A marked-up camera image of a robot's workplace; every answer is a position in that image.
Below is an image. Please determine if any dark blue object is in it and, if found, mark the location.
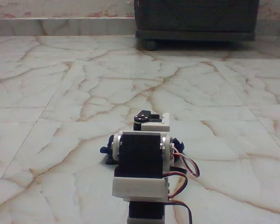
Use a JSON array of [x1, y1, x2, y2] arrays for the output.
[[99, 134, 185, 165]]

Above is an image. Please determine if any black cabinet caster wheel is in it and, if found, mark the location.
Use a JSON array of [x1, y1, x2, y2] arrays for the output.
[[143, 39, 158, 52]]

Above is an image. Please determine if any dark wooden cabinet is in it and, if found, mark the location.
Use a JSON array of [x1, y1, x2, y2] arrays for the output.
[[133, 0, 260, 43]]

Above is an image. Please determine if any red white servo cable loop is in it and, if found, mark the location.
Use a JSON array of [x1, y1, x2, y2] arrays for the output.
[[170, 144, 201, 180]]

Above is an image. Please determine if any black red servo cable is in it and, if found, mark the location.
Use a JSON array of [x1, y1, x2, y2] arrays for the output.
[[165, 167, 193, 224]]

